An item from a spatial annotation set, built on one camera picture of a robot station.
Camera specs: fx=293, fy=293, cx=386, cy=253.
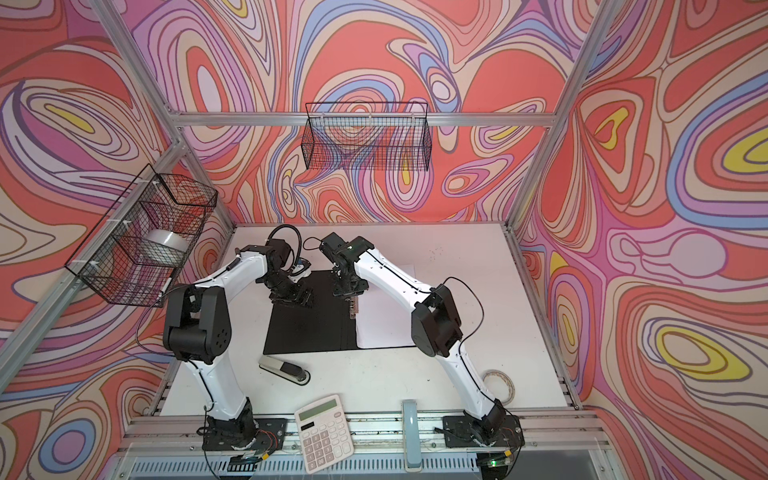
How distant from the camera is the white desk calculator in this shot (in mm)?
709

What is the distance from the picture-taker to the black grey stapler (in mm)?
815

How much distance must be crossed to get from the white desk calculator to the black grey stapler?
0.08 m
